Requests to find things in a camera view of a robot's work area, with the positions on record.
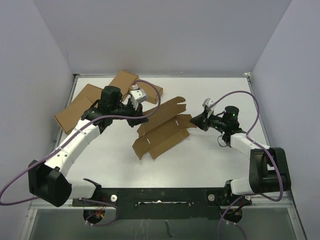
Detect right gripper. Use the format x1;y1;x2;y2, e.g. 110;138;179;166
190;109;228;132

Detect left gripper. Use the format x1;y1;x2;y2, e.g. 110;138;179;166
111;98;149;127

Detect cardboard box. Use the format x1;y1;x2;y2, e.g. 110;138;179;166
132;79;163;104
132;96;196;160
109;70;139;95
54;98;96;136
68;84;102;112

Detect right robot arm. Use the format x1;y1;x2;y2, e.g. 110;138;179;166
190;105;291;205

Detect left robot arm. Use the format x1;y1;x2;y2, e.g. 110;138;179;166
28;85;148;207

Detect folded cardboard box front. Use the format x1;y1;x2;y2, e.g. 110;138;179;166
54;98;96;136

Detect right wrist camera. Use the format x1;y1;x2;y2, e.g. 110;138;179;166
202;98;216;112

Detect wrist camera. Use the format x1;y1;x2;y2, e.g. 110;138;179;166
202;98;216;112
129;84;148;106

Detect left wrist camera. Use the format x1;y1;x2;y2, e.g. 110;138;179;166
129;84;148;106

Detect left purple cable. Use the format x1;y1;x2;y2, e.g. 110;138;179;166
0;79;161;227

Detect purple cable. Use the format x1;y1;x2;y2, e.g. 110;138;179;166
0;79;161;227
204;90;286;240

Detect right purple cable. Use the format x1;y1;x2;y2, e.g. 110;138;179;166
204;90;286;240

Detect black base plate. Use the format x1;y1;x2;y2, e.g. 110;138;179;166
72;182;252;220

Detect aluminium table frame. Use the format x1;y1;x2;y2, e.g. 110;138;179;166
31;77;306;240

